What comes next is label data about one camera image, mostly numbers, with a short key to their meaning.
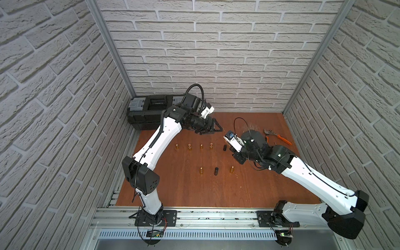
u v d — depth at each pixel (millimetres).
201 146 974
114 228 710
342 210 395
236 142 578
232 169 866
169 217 732
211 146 950
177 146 974
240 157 612
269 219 736
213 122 649
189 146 947
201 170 858
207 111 691
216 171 844
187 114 542
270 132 1065
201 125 640
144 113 950
